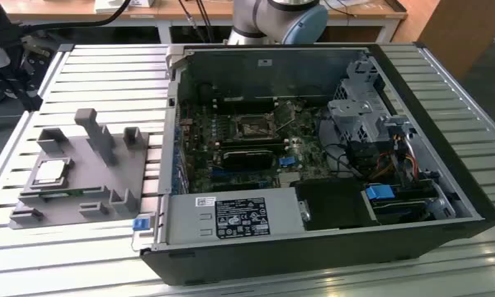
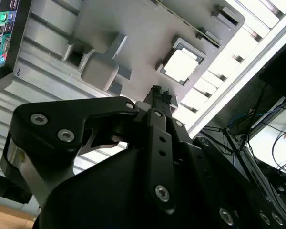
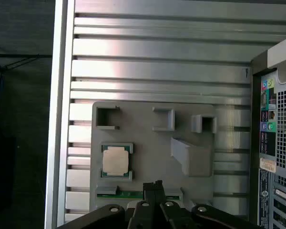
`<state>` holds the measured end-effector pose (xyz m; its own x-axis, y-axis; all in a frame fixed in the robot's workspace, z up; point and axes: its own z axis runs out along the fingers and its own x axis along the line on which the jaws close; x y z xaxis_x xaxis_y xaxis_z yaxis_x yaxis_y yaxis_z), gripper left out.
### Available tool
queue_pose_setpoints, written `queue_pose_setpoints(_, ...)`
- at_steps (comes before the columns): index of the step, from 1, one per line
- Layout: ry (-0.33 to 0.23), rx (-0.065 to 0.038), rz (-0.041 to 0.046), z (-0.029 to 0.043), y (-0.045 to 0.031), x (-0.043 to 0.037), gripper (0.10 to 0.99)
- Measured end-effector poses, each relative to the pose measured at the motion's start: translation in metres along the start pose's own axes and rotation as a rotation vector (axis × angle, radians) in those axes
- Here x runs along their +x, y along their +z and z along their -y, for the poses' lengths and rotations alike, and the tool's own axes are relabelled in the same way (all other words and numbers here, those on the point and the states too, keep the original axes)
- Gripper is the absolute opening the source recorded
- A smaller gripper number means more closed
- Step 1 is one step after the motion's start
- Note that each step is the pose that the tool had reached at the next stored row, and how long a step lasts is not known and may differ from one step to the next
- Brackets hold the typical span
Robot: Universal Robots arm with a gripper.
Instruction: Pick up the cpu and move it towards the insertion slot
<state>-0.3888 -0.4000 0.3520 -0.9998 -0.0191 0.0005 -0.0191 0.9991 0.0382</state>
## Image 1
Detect thin black hanging cable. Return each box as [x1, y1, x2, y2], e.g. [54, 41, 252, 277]
[177, 0, 213, 44]

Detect thin wire locking lever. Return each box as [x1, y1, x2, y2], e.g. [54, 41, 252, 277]
[275, 114, 299, 133]

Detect orange red wire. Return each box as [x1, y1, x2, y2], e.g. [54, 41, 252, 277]
[373, 155, 398, 179]

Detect silver metal drive cage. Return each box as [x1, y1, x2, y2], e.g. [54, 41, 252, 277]
[327, 58, 398, 144]

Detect black wire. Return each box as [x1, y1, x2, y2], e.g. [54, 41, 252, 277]
[324, 142, 367, 179]

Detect black RAM slot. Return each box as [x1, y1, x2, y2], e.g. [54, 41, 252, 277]
[220, 144, 287, 153]
[219, 139, 284, 147]

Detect black open PC case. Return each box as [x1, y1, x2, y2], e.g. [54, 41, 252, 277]
[129, 42, 495, 287]

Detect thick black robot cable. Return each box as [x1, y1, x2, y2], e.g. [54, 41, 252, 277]
[18, 0, 132, 32]

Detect yellow wire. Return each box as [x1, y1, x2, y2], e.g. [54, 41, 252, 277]
[403, 147, 420, 178]

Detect grey power supply unit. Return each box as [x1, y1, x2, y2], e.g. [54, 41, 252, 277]
[164, 193, 307, 246]

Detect CPU socket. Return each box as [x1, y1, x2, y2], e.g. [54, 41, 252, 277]
[235, 114, 280, 139]

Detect wooden cabinet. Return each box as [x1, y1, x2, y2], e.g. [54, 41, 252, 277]
[391, 0, 495, 82]

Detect green motherboard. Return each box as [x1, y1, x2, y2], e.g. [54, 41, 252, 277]
[175, 98, 335, 194]

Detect grey plastic parts rack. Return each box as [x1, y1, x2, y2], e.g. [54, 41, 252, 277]
[8, 108, 152, 230]

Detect silver finned heat sink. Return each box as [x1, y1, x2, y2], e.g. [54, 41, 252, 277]
[277, 172, 301, 188]

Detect black graphics card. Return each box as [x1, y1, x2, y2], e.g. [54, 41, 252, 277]
[221, 150, 276, 171]

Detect hard disk in blue carrier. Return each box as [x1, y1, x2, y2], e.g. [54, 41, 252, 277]
[360, 183, 438, 225]

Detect white papers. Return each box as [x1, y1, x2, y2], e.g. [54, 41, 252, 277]
[324, 0, 372, 10]

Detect green RAM stick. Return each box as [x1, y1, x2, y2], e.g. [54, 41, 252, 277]
[36, 187, 106, 199]

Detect metal socket cover frame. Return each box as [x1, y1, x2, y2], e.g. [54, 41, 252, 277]
[271, 100, 304, 123]

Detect silver square CPU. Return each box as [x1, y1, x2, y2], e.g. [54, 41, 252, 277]
[30, 159, 73, 186]

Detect black flat bay cover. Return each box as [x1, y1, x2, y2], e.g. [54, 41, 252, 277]
[291, 178, 380, 231]

